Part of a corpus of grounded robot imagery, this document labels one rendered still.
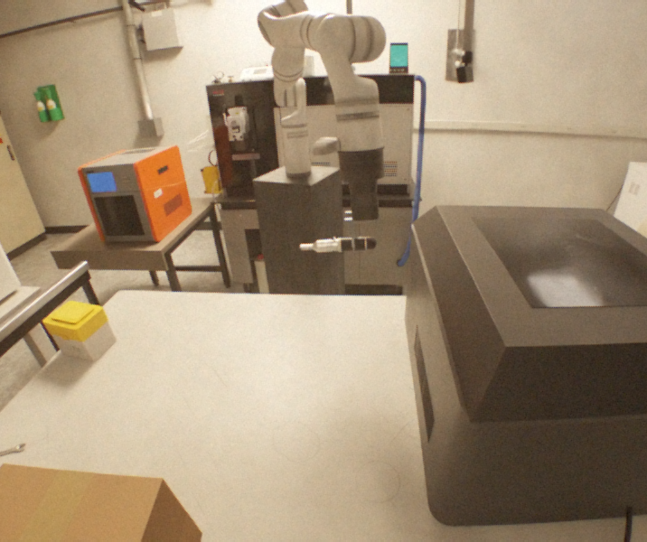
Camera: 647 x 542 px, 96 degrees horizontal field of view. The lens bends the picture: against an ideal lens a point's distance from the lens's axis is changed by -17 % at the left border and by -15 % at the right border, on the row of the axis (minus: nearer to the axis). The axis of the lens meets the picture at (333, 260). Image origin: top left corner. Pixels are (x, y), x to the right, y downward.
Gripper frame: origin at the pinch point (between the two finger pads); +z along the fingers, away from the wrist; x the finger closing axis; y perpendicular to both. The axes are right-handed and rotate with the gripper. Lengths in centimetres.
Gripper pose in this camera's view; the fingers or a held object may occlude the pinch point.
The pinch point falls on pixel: (353, 247)
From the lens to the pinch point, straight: 63.7
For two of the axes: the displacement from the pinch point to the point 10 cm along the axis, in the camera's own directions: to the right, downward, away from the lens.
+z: 1.0, 9.0, 4.2
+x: 0.8, -4.3, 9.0
